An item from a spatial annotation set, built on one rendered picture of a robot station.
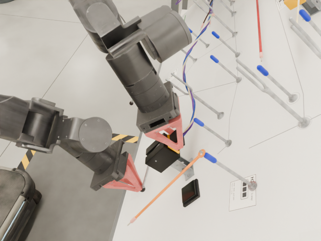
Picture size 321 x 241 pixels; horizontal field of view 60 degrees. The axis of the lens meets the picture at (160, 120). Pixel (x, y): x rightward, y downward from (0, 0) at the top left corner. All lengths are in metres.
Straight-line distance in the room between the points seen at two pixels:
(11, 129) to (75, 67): 2.23
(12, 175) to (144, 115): 1.34
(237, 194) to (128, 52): 0.26
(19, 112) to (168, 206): 0.32
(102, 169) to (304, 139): 0.35
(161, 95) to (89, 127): 0.12
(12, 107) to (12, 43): 2.78
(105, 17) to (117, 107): 1.79
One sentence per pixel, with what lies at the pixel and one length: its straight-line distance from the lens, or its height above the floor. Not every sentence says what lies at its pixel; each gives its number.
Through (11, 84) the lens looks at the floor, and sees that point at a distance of 2.69.
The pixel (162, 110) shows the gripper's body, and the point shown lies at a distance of 0.43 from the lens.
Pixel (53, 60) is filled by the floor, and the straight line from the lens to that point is 2.83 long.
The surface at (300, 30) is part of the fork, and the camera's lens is 0.35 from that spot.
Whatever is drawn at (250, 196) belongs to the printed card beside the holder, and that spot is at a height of 1.18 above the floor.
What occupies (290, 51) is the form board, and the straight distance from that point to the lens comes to 0.57.
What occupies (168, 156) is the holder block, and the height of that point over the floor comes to 1.13.
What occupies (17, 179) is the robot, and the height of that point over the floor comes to 0.24.
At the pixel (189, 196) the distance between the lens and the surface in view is 0.51.
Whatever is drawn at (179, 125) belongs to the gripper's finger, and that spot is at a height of 1.21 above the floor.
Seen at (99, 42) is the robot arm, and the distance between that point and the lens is 0.46.
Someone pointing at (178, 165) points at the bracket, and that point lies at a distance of 0.55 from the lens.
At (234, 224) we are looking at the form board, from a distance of 0.43.
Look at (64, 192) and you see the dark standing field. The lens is 1.84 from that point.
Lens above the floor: 1.55
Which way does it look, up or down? 48 degrees down
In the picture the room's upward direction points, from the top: straight up
